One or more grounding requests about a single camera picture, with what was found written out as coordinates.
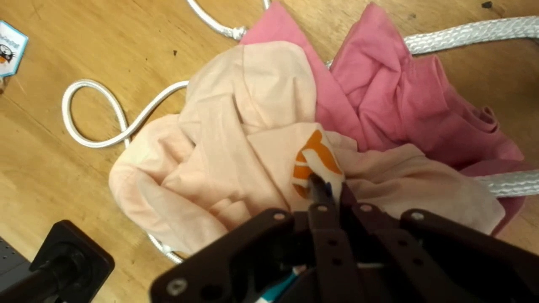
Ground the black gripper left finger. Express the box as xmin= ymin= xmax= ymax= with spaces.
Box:
xmin=309 ymin=175 xmax=361 ymax=303

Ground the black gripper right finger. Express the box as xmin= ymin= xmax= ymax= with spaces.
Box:
xmin=341 ymin=185 xmax=479 ymax=303

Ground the thick white rope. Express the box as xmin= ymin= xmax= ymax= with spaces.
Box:
xmin=403 ymin=13 xmax=539 ymax=198

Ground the peach cloth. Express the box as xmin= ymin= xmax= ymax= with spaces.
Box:
xmin=110 ymin=42 xmax=506 ymax=255

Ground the pink cloth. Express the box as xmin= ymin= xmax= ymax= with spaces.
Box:
xmin=243 ymin=3 xmax=524 ymax=233

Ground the small printed card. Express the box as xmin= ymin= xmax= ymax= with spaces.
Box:
xmin=0 ymin=20 xmax=29 ymax=77

